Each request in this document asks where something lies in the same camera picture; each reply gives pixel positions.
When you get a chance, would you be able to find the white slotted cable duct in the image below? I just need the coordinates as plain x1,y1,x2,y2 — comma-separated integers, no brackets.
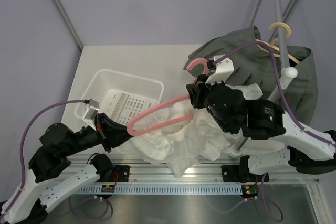
77,185,243,195

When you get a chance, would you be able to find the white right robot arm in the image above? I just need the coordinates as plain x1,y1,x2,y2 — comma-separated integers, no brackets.
186,74,335,180

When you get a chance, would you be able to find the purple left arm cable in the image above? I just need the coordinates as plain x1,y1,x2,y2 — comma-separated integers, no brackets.
0,99,89,217

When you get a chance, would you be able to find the pink plastic hanger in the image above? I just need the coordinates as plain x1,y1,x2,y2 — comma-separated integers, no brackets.
126,57,211,137

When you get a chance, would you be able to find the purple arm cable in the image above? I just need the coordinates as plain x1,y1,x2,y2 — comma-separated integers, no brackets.
0,99,89,217
214,40,336,146

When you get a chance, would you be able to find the grey clothes rack pole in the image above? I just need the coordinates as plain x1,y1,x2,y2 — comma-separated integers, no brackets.
235,0,299,154

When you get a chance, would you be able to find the white skirt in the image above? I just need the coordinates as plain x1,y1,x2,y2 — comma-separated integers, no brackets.
115,82,263,179

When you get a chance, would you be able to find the grey pleated skirt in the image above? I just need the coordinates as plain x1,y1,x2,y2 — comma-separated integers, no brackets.
187,27,318,125

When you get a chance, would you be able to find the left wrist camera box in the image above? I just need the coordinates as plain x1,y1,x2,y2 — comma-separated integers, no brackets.
82,99,100,122

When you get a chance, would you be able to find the white rack base foot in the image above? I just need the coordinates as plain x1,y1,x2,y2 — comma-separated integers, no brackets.
224,145,243,158

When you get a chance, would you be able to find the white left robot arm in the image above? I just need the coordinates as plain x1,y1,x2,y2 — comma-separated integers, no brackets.
1,113,131,223

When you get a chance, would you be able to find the aluminium mounting rail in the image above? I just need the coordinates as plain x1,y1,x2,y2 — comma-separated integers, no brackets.
44,157,320,187

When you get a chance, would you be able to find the white plastic basket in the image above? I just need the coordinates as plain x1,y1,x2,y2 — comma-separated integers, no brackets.
81,69,164,126

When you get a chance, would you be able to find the beige wooden hanger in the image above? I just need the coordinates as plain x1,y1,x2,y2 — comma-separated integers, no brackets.
255,22,300,65

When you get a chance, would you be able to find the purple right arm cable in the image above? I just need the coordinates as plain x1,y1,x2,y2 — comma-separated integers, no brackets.
214,40,336,146

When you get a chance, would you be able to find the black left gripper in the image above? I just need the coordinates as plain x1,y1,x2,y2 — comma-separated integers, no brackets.
62,112,139,156

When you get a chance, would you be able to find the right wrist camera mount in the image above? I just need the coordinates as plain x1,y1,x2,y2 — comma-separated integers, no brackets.
205,58,234,84

